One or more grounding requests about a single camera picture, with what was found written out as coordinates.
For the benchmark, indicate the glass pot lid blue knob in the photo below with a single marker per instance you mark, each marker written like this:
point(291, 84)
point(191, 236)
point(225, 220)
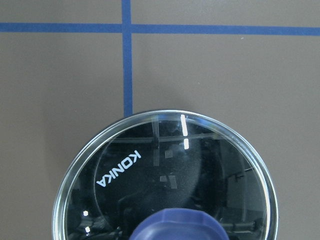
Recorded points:
point(166, 175)

